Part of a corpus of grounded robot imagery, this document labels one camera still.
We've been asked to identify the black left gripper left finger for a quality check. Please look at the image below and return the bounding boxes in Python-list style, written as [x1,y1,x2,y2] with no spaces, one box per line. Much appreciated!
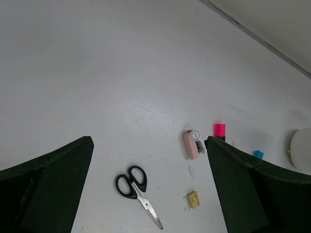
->
[0,136,94,233]

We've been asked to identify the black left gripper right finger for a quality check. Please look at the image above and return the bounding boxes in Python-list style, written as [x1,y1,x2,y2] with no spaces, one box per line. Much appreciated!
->
[205,136,311,233]

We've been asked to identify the blue cap black highlighter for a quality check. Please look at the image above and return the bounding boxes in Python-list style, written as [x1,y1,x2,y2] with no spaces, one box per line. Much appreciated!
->
[253,150,264,159]

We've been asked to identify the yellow eraser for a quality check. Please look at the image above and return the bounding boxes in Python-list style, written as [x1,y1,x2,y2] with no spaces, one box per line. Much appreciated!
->
[186,191,200,209]

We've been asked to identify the white round divided container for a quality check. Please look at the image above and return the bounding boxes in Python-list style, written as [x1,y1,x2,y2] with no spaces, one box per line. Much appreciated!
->
[288,128,311,173]

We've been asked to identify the small clear plastic piece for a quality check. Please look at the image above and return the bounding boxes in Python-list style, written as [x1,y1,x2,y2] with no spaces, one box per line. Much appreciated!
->
[187,165,197,180]

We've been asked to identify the pink cap black highlighter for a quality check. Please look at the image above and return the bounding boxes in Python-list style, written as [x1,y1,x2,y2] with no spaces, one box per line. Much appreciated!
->
[213,123,226,141]

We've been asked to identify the black handled scissors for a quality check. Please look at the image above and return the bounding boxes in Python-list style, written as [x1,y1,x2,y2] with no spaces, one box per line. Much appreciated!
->
[115,165,164,231]

